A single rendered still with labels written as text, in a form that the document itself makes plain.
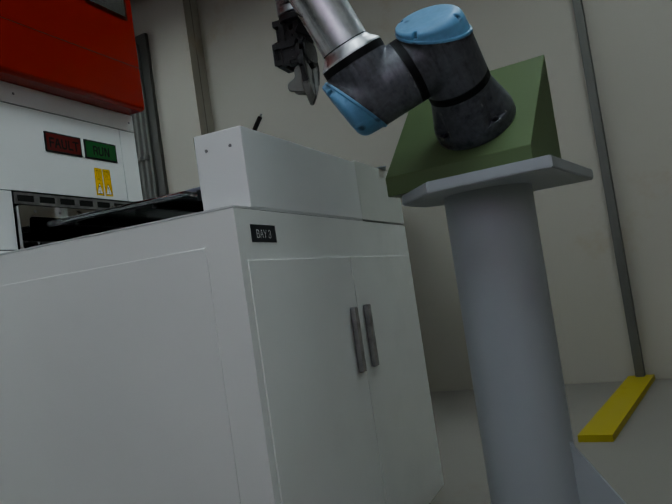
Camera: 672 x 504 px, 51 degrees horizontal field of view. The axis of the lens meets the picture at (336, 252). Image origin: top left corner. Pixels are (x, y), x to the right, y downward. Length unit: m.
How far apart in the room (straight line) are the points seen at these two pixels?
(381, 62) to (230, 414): 0.63
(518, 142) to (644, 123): 2.60
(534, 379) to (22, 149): 1.18
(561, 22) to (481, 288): 2.88
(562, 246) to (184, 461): 2.92
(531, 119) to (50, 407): 0.99
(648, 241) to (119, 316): 2.96
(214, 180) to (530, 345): 0.61
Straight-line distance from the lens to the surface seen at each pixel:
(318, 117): 4.50
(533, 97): 1.35
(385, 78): 1.20
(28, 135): 1.75
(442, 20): 1.21
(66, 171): 1.81
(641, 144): 3.82
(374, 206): 1.79
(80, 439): 1.36
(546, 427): 1.28
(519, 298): 1.25
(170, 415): 1.23
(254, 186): 1.21
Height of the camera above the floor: 0.66
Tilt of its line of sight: 3 degrees up
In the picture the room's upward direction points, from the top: 8 degrees counter-clockwise
